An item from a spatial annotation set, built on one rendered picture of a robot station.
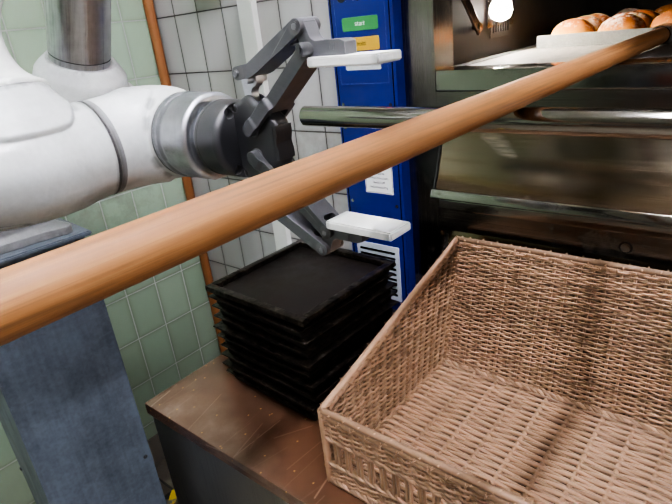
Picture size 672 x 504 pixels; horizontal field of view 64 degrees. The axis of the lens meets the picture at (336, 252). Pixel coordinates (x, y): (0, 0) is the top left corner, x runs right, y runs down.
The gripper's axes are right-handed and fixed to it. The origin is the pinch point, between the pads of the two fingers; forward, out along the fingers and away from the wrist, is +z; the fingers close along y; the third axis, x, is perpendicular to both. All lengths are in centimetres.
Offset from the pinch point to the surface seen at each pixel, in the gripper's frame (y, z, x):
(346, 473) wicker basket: 57, -21, -13
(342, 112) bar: 2.1, -25.1, -24.8
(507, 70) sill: 1, -18, -62
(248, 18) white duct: -13, -81, -59
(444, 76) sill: 2, -30, -62
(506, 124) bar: 3.1, -1.1, -25.0
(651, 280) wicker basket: 35, 10, -59
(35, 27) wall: -16, -122, -27
